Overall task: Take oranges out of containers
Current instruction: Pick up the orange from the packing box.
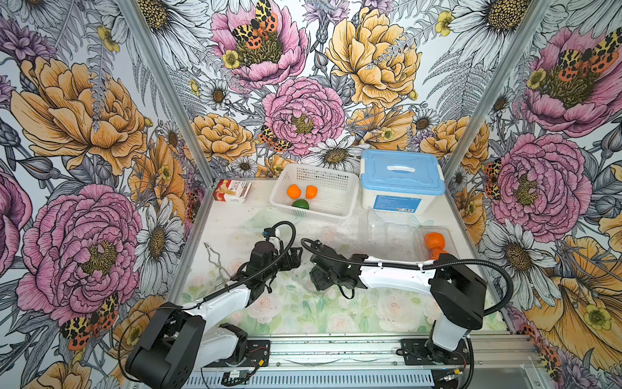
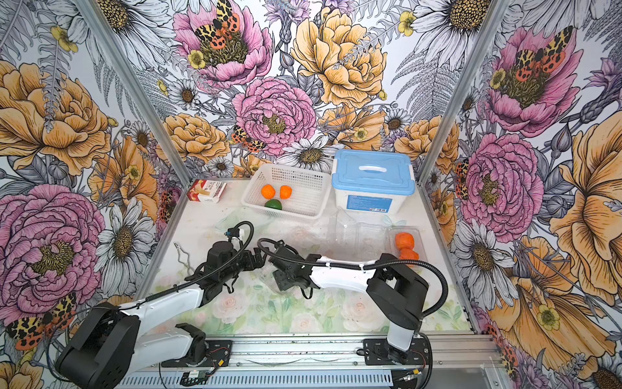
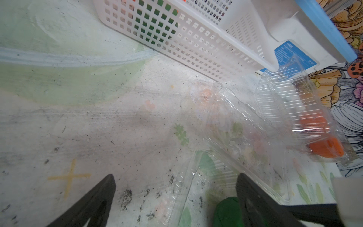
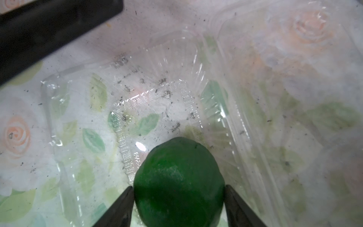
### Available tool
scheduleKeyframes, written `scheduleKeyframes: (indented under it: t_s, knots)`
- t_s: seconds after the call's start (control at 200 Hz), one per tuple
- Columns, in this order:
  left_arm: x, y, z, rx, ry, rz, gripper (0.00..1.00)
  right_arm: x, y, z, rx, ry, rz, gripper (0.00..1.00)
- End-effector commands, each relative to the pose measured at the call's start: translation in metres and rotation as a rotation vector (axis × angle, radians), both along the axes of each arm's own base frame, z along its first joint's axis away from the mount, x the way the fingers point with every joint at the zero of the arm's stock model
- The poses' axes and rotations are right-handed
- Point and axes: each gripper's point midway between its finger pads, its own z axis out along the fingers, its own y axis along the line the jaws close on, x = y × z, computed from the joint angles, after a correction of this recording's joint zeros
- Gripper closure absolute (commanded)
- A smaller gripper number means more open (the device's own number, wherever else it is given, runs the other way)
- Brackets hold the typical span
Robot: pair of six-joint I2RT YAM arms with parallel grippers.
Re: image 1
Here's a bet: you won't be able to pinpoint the clear clamshell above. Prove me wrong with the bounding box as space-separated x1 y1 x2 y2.
413 226 457 263
358 208 424 263

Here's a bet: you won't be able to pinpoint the green toy fruit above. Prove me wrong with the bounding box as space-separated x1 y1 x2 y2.
292 199 310 210

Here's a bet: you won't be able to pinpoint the orange toy fruit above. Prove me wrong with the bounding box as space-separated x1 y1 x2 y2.
429 248 446 261
287 184 302 200
305 185 318 199
424 232 446 251

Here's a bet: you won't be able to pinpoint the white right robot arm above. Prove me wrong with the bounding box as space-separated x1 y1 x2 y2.
301 238 488 353

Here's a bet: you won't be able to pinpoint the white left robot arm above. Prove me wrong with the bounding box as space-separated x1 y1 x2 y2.
122 239 303 388

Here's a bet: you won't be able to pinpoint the metal tongs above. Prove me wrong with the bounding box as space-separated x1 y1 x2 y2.
203 242 232 284

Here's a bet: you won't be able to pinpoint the red and white carton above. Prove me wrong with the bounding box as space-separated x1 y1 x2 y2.
212 179 252 204

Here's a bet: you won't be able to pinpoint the white perforated plastic basket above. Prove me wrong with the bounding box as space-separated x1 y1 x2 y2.
270 164 360 222

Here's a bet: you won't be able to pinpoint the blue lidded storage box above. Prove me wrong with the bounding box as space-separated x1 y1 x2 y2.
360 150 446 214

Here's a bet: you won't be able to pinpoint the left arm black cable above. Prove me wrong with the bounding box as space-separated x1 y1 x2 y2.
117 220 297 383

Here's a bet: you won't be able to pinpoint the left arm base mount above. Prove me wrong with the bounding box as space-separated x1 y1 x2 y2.
209 339 271 368

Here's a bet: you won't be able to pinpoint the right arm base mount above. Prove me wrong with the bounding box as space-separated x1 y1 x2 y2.
395 337 472 366

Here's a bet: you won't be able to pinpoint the aluminium front rail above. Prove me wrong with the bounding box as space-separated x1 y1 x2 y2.
185 332 555 388

